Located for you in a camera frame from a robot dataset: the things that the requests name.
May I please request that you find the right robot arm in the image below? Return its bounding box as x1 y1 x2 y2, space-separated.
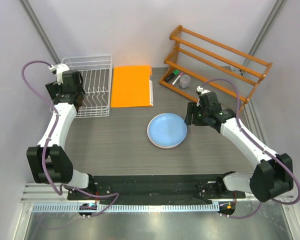
185 87 294 203

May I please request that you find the orange folder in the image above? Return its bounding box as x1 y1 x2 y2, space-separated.
110 65 154 108

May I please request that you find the wooden shelf rack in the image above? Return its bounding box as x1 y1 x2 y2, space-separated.
163 25 273 107

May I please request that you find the white wire dish rack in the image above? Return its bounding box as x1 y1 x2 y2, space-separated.
61 55 113 119

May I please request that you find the purple plate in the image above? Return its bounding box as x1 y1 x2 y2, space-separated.
154 145 179 150

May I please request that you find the yellow plate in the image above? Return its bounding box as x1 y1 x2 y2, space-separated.
147 131 187 147

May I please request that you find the slotted cable duct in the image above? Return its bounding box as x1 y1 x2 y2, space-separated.
32 202 220 213

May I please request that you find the pink white marker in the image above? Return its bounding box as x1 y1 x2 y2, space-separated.
171 72 184 86

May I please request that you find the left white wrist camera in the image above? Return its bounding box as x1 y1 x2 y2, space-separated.
48 63 70 85

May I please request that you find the clear plastic cup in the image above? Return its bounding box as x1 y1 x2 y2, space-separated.
179 74 191 89

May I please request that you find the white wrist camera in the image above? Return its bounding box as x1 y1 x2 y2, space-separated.
196 86 211 100
48 63 70 85

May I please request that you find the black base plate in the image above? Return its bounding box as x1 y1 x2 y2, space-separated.
66 174 246 206

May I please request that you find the blue plate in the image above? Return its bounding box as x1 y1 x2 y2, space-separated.
146 113 188 134

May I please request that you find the green highlighter marker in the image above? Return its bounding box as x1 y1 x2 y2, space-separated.
164 69 179 82

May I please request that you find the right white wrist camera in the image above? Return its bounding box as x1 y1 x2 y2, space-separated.
196 86 211 100

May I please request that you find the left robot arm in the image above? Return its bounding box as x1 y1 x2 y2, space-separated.
26 69 97 200

